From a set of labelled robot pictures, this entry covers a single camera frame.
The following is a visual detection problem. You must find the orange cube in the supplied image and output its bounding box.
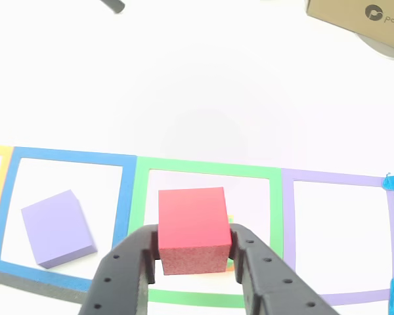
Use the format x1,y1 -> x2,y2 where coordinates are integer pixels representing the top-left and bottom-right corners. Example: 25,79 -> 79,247
226,215 -> 236,272

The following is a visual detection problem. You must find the green square frame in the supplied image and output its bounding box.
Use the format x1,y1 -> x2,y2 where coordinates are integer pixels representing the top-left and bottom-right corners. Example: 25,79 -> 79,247
127,156 -> 285,309

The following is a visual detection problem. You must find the polymaker cardboard box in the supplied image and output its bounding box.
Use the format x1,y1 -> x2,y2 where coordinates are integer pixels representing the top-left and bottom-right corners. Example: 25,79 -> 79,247
305,0 -> 394,55

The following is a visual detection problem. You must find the blue square frame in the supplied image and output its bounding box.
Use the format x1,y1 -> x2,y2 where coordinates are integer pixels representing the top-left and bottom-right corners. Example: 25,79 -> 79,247
0,146 -> 137,293

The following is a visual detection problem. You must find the small red cube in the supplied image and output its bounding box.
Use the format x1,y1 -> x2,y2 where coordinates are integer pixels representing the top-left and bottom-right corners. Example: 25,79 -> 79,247
158,186 -> 233,276

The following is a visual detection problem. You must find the purple square block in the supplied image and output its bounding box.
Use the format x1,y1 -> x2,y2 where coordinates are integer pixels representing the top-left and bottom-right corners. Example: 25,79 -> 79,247
20,189 -> 99,270

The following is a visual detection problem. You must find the purple square frame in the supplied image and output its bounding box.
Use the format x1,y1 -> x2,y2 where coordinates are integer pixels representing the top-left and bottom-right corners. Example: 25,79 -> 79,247
281,167 -> 394,306

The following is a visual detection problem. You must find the dark grey bar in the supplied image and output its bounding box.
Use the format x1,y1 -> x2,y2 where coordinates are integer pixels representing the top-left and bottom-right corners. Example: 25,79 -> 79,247
100,0 -> 125,14

